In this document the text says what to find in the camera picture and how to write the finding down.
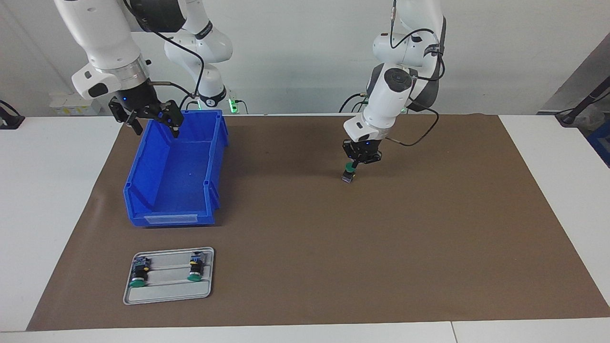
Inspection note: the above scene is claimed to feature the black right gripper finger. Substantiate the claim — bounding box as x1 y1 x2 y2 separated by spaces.
153 99 184 139
109 99 144 136

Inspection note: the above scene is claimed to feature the blue plastic storage bin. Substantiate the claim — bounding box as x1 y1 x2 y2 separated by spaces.
123 110 229 227

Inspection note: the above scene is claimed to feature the white box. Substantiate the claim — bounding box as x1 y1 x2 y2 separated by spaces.
49 92 103 116

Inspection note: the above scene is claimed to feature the brown table mat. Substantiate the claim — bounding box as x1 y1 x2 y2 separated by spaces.
26 113 610 332

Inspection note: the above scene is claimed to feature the grey metal tray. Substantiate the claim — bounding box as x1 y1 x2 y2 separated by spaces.
123 247 215 305

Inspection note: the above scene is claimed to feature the black stand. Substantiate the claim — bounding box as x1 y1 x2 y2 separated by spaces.
555 76 610 127

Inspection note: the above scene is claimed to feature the blue crate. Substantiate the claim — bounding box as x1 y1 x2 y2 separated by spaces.
587 119 610 168

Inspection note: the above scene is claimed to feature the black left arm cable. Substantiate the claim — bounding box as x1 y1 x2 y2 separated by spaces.
384 0 447 147

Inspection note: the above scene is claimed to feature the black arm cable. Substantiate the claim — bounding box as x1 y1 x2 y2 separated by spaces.
384 0 447 147
124 0 205 111

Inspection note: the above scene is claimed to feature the black base cable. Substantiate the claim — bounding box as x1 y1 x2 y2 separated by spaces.
338 91 370 114

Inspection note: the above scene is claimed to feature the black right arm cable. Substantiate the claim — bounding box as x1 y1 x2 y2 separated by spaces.
124 0 205 111

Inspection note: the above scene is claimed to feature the black clamp mount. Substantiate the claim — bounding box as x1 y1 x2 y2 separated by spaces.
0 100 25 130

